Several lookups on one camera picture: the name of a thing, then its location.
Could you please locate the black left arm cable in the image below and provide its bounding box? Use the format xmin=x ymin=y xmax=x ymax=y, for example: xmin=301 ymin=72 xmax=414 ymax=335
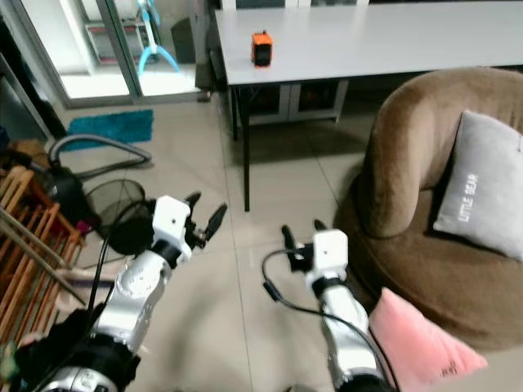
xmin=96 ymin=200 xmax=160 ymax=319

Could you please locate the black vacuum cleaner body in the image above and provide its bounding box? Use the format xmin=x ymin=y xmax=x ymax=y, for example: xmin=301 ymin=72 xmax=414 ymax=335
xmin=41 ymin=163 xmax=91 ymax=217

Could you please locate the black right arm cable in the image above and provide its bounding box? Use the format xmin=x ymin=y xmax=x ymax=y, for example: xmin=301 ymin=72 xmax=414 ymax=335
xmin=261 ymin=249 xmax=401 ymax=392

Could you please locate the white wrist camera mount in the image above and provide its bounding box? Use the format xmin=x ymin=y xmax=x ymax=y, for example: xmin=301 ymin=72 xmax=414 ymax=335
xmin=311 ymin=229 xmax=350 ymax=283
xmin=154 ymin=196 xmax=193 ymax=246

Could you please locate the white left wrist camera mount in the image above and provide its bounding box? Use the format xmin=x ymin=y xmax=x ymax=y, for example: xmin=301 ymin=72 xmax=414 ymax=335
xmin=154 ymin=196 xmax=193 ymax=246

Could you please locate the grey vacuum hose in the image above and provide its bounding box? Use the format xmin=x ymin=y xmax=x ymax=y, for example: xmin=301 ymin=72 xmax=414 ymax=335
xmin=49 ymin=134 xmax=153 ymax=180

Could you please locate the glass sliding door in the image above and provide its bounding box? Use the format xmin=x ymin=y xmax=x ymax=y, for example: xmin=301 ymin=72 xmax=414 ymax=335
xmin=4 ymin=0 xmax=217 ymax=107

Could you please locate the pink pillow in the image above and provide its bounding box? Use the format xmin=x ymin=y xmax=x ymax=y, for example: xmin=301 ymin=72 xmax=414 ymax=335
xmin=368 ymin=286 xmax=489 ymax=391

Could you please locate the orange black device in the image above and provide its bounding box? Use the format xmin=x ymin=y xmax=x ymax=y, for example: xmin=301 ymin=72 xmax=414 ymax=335
xmin=251 ymin=31 xmax=274 ymax=68

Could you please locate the grey metal rod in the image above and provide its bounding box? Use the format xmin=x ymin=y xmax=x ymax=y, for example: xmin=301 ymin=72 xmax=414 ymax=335
xmin=0 ymin=216 xmax=87 ymax=307

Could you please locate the blue white stand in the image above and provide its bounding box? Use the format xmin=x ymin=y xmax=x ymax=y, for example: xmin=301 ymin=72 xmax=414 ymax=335
xmin=137 ymin=0 xmax=181 ymax=74

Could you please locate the long white table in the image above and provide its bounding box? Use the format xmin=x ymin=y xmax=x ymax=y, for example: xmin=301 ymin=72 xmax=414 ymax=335
xmin=212 ymin=0 xmax=523 ymax=213

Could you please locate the black cloth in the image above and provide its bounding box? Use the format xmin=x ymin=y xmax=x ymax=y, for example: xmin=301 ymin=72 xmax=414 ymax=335
xmin=8 ymin=306 xmax=107 ymax=385

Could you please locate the blue floor mat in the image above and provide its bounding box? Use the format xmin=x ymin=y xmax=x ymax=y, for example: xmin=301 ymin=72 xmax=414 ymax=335
xmin=67 ymin=109 xmax=154 ymax=146

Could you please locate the brown round sofa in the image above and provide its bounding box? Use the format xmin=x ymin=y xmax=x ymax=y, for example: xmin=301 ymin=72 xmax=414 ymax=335
xmin=333 ymin=67 xmax=523 ymax=352

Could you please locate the white low cabinet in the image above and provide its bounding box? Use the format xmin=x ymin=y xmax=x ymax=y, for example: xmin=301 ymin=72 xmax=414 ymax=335
xmin=245 ymin=79 xmax=349 ymax=125

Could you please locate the grey printed pillow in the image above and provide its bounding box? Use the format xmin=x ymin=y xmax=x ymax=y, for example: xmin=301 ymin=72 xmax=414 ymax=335
xmin=433 ymin=110 xmax=523 ymax=262

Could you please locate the wooden slatted rack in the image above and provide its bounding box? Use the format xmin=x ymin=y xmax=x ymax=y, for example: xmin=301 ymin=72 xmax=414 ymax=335
xmin=0 ymin=163 xmax=87 ymax=348

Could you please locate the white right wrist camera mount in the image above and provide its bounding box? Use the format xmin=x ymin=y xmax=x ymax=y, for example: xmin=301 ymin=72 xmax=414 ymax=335
xmin=311 ymin=229 xmax=350 ymax=283

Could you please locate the black mesh waste bin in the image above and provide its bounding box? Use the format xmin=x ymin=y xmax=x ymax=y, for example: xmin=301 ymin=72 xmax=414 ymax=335
xmin=86 ymin=178 xmax=154 ymax=246

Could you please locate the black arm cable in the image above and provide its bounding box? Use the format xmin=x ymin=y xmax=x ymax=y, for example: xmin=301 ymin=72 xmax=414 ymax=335
xmin=261 ymin=249 xmax=401 ymax=392
xmin=96 ymin=200 xmax=160 ymax=319

